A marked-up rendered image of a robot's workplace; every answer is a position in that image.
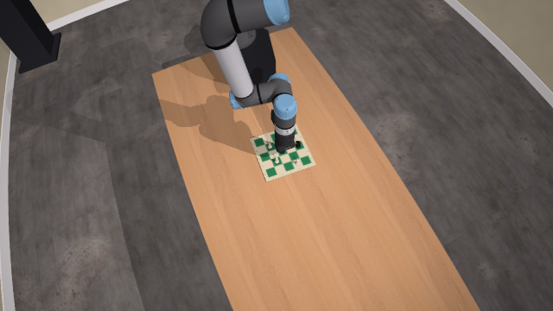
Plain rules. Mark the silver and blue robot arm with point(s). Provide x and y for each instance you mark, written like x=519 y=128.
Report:
x=220 y=27

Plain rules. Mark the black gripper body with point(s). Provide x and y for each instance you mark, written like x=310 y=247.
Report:
x=284 y=139

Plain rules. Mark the green and white chessboard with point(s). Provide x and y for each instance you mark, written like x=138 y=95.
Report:
x=286 y=166

